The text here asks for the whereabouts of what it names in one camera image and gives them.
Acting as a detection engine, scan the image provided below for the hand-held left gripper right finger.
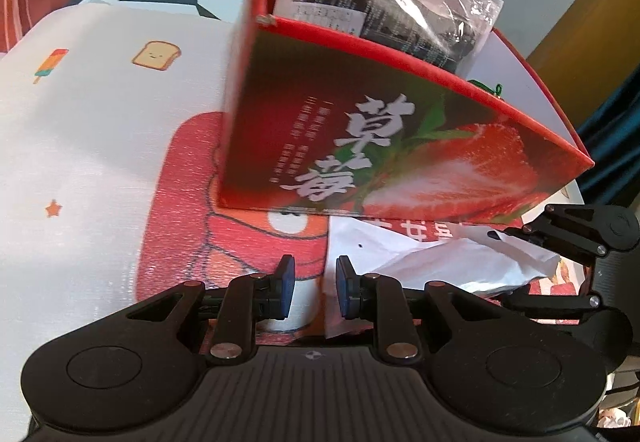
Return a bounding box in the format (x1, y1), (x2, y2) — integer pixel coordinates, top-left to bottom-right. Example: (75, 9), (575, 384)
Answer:
(335, 255), (506, 365)

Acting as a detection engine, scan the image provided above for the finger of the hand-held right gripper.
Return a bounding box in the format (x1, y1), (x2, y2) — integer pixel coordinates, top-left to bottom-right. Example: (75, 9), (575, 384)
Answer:
(487, 204), (609, 257)
(502, 284), (604, 312)

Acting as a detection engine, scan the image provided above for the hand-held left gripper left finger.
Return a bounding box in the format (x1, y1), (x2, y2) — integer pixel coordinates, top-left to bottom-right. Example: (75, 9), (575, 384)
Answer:
(127, 254), (298, 368)

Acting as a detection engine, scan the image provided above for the white paper bag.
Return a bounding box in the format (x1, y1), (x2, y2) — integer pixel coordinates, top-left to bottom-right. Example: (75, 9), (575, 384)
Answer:
(325, 217), (560, 339)

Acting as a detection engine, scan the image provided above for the red strawberry print cardboard box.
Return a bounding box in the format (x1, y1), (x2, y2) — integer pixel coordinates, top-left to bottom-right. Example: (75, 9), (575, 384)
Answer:
(217, 0), (596, 223)

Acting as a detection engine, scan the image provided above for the blue curtain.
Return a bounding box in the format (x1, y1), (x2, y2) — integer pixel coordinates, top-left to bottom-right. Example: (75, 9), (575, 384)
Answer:
(575, 66), (640, 207)

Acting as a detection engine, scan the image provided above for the printed table mat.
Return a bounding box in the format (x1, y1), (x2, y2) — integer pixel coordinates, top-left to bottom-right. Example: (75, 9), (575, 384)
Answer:
(0, 0), (586, 442)

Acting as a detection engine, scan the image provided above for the green string tag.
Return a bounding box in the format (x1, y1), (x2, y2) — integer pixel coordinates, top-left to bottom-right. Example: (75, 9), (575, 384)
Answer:
(467, 79), (506, 100)

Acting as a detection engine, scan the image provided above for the wooden door frame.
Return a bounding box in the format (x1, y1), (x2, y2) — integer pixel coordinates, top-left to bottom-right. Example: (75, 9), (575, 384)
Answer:
(525, 0), (640, 127)

